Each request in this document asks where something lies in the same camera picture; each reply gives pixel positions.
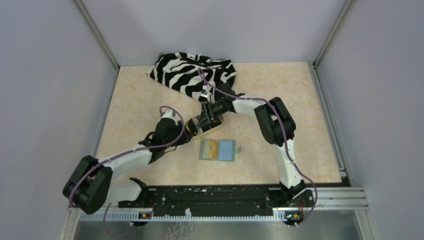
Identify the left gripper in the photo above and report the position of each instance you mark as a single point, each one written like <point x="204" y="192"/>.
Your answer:
<point x="185" y="138"/>

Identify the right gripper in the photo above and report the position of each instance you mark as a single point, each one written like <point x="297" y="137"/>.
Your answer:
<point x="206" y="118"/>

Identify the beige oval tray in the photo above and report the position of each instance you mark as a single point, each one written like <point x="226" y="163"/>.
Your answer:
<point x="198" y="132"/>

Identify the yellow VIP card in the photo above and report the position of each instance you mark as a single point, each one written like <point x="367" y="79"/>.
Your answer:
<point x="210" y="149"/>

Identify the green card holder wallet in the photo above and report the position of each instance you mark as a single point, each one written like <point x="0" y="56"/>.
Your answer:
<point x="226" y="151"/>

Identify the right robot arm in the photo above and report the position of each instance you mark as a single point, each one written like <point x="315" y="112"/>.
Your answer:
<point x="276" y="124"/>

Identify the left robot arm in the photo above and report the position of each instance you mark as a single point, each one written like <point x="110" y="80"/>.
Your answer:
<point x="90" y="185"/>

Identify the zebra striped cloth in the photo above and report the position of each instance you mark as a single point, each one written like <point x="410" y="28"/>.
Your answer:
<point x="179" y="71"/>

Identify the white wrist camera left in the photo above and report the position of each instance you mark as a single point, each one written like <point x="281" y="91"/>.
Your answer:
<point x="169" y="114"/>

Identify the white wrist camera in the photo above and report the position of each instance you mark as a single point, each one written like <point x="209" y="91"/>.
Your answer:
<point x="169" y="114"/>
<point x="205" y="96"/>

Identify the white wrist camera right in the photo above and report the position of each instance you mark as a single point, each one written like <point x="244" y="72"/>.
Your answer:
<point x="205" y="96"/>

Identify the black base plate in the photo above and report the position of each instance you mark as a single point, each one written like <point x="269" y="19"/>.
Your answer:
<point x="240" y="200"/>

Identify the aluminium front rail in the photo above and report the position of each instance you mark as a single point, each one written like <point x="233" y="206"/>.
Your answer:
<point x="337" y="213"/>

